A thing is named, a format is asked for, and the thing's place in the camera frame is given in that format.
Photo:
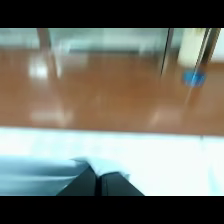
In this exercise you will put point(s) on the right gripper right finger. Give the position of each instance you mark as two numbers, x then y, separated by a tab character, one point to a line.
118	185

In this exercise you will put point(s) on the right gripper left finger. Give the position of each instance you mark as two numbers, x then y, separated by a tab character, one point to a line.
84	184

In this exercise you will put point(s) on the light blue garment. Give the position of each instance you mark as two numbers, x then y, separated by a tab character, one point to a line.
36	175

